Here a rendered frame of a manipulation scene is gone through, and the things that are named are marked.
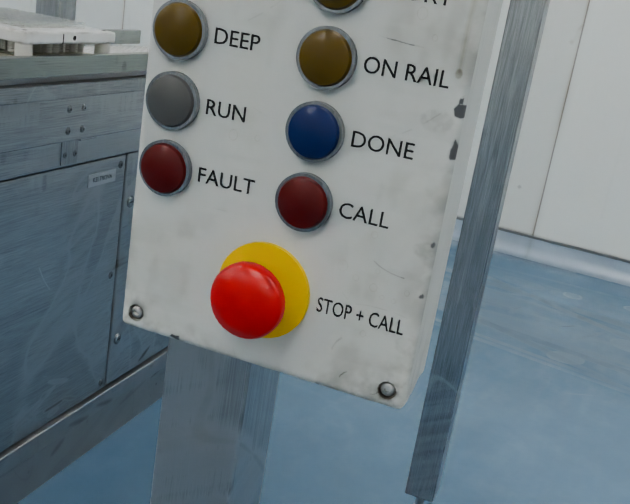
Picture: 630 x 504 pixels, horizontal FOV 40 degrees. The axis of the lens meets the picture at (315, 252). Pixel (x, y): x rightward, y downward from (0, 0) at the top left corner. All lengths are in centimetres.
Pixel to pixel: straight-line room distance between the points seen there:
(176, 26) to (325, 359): 19
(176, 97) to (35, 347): 128
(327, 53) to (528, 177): 369
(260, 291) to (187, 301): 7
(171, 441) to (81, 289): 119
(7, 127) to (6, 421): 58
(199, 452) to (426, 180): 26
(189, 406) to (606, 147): 355
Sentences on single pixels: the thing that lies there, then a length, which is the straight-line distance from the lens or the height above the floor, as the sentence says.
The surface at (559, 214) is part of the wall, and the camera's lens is 410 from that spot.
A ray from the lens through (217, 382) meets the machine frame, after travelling 57.
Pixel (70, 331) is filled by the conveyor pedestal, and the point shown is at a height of 33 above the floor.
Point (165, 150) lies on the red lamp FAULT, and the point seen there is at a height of 96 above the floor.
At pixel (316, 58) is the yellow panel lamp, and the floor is 102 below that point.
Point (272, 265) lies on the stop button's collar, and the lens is 45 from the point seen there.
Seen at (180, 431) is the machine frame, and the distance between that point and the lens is 59.
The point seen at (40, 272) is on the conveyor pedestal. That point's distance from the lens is 165.
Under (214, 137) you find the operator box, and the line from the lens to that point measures 46.
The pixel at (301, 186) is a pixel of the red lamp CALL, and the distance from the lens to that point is 43.
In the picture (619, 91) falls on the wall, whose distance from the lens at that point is 401.
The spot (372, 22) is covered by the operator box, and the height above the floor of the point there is 104.
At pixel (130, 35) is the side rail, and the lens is 215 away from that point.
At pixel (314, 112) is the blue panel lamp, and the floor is 100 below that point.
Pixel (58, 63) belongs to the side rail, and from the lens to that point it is 148.
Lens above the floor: 106
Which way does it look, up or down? 17 degrees down
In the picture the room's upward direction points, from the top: 9 degrees clockwise
